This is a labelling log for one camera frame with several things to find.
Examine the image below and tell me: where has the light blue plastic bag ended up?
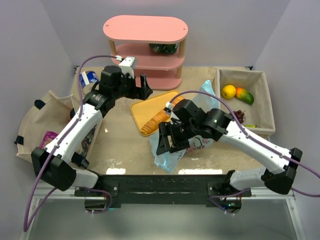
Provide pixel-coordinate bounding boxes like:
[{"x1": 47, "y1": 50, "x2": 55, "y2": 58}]
[{"x1": 148, "y1": 93, "x2": 218, "y2": 173}]

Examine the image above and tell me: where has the beige canvas tote bag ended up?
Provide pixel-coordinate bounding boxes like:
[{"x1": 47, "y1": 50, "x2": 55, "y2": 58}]
[{"x1": 13, "y1": 89, "x2": 101, "y2": 176}]

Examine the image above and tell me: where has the purple snack packet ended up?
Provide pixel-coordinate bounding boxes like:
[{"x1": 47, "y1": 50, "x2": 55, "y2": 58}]
[{"x1": 39, "y1": 131, "x2": 58, "y2": 149}]

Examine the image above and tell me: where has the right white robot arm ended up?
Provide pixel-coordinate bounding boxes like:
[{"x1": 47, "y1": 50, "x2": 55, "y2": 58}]
[{"x1": 156, "y1": 99, "x2": 303, "y2": 195}]

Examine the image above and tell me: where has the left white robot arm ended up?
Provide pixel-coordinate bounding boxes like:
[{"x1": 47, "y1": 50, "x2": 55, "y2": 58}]
[{"x1": 31, "y1": 65, "x2": 153, "y2": 191}]

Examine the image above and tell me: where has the yellow plastic tray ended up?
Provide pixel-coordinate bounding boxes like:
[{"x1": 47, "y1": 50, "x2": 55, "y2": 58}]
[{"x1": 130, "y1": 90, "x2": 179, "y2": 136}]

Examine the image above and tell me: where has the blue white paper roll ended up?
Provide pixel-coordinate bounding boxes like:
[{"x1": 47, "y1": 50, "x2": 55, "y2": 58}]
[{"x1": 79, "y1": 70, "x2": 99, "y2": 94}]

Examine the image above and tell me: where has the long baguette bread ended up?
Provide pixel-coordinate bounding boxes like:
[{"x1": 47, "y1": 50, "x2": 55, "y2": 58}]
[{"x1": 142, "y1": 110, "x2": 171, "y2": 133}]

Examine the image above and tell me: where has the green snack packet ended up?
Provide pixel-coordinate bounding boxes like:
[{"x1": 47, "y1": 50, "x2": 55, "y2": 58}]
[{"x1": 149, "y1": 43, "x2": 180, "y2": 55}]

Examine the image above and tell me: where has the pink three-tier shelf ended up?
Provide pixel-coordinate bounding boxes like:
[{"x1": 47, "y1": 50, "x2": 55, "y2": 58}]
[{"x1": 103, "y1": 15, "x2": 188, "y2": 91}]

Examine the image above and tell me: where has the purple grape bunch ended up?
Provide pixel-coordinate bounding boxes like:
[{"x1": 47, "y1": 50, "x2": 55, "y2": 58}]
[{"x1": 233, "y1": 110, "x2": 246, "y2": 124}]

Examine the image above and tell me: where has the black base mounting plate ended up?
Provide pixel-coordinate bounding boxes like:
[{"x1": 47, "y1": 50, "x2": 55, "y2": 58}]
[{"x1": 75, "y1": 174, "x2": 252, "y2": 211}]

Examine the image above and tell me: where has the green fruit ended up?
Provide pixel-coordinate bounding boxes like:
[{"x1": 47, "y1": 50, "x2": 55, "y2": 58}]
[{"x1": 244, "y1": 124, "x2": 257, "y2": 128}]

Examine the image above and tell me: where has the red green mango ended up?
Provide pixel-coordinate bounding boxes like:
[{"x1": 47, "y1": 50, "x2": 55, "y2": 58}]
[{"x1": 235, "y1": 87, "x2": 255, "y2": 105}]

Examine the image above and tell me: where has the wicker basket with liner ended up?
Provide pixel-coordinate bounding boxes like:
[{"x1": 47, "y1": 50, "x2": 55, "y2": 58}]
[{"x1": 213, "y1": 68, "x2": 276, "y2": 139}]

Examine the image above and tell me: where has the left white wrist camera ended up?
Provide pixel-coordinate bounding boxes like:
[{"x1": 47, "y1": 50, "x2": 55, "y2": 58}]
[{"x1": 118, "y1": 56, "x2": 138, "y2": 79}]

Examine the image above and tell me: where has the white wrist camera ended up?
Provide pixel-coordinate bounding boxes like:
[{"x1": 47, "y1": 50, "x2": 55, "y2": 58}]
[
  {"x1": 118, "y1": 56, "x2": 138, "y2": 79},
  {"x1": 163, "y1": 101, "x2": 174, "y2": 116}
]

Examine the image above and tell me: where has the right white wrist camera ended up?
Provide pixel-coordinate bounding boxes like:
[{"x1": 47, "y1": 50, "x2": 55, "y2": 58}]
[{"x1": 163, "y1": 101, "x2": 174, "y2": 116}]

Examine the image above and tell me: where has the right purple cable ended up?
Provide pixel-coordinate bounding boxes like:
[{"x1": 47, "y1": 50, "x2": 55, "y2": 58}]
[{"x1": 165, "y1": 90, "x2": 320, "y2": 199}]

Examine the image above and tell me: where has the purple cable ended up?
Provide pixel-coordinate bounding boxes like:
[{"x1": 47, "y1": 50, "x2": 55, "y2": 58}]
[
  {"x1": 165, "y1": 90, "x2": 320, "y2": 199},
  {"x1": 22, "y1": 54, "x2": 122, "y2": 233}
]

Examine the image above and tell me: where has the aluminium frame rail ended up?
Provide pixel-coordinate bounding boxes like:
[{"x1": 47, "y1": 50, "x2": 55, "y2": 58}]
[{"x1": 33, "y1": 186, "x2": 295, "y2": 200}]

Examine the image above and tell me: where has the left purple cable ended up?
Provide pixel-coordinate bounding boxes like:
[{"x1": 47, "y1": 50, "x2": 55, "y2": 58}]
[{"x1": 22, "y1": 54, "x2": 122, "y2": 233}]

